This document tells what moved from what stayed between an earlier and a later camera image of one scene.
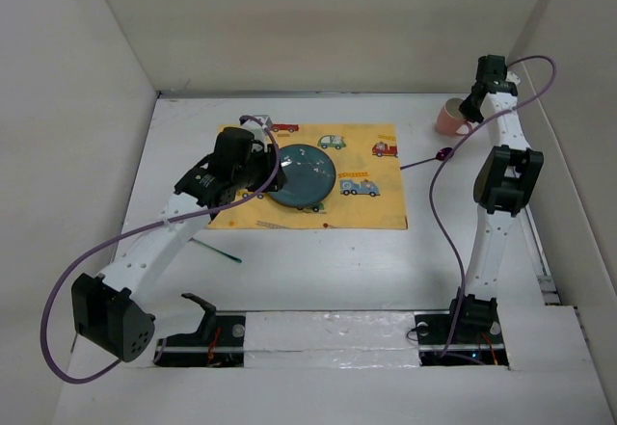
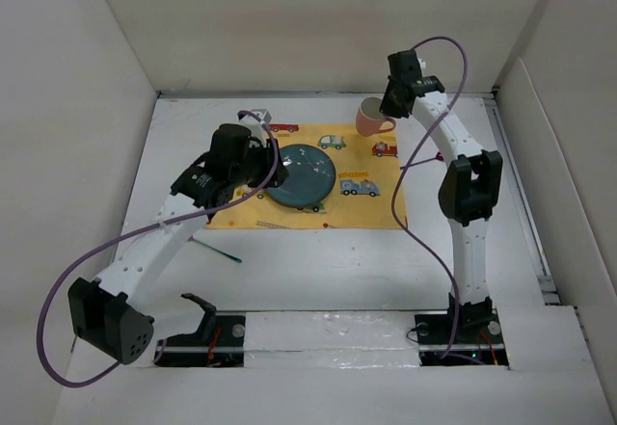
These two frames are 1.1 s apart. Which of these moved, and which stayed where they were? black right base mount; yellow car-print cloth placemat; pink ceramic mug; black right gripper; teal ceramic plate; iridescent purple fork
Moved: black right gripper; pink ceramic mug
Stayed: black right base mount; teal ceramic plate; yellow car-print cloth placemat; iridescent purple fork
